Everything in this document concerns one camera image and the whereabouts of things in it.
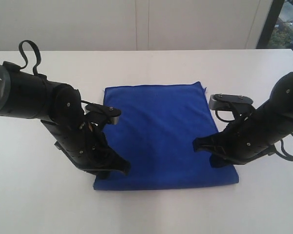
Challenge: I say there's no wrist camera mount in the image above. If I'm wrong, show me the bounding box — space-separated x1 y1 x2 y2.
85 103 122 125
209 94 253 111

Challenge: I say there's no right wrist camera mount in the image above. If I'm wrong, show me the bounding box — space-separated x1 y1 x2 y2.
209 94 253 111

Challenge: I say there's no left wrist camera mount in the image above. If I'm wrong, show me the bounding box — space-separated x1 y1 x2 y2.
85 103 122 125

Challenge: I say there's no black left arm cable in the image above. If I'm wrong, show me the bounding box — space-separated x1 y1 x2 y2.
18 39 43 76

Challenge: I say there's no dark window frame post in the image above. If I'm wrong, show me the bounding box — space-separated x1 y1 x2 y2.
256 0 284 49

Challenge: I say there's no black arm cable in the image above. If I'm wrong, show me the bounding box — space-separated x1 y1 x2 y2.
214 107 293 162
18 39 43 76

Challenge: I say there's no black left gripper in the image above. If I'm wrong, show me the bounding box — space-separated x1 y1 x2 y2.
45 121 131 180

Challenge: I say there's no blue towel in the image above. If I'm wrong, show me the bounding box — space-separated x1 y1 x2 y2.
93 82 239 191

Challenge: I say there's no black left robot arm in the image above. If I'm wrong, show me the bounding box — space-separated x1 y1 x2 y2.
0 62 131 179

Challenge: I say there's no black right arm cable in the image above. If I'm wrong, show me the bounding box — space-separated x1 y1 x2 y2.
214 107 293 162

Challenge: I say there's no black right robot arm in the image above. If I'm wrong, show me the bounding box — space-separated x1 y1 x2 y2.
192 72 293 168

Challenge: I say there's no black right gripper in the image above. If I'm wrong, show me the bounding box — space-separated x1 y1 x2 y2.
192 112 274 169

